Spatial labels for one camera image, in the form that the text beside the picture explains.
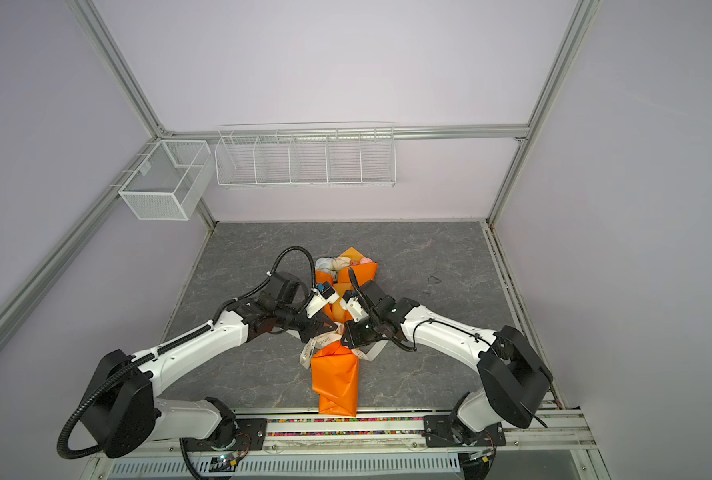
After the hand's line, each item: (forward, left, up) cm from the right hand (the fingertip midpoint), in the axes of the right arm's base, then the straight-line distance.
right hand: (342, 344), depth 80 cm
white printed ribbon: (+1, +5, 0) cm, 5 cm away
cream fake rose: (+31, +2, -3) cm, 31 cm away
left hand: (+3, +2, +4) cm, 5 cm away
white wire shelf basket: (+56, +14, +22) cm, 62 cm away
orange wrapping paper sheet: (-5, +2, -2) cm, 6 cm away
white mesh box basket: (+49, +60, +18) cm, 79 cm away
